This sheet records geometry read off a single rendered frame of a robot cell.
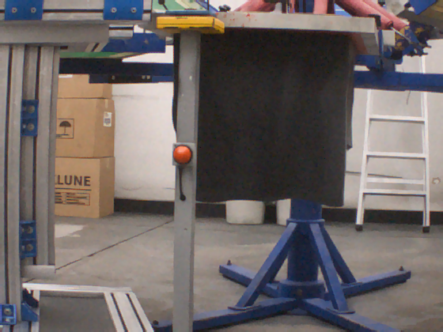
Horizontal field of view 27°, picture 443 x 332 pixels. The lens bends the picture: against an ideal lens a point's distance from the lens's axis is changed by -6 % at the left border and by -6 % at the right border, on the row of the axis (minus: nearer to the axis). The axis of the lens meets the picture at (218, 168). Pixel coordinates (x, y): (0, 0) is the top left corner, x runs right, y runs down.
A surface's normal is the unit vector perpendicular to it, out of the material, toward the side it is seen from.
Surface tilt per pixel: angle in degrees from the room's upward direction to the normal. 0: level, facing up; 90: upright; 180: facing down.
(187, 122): 90
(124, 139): 90
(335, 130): 88
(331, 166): 90
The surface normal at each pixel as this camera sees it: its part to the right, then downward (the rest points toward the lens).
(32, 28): 0.18, 0.06
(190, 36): -0.18, 0.04
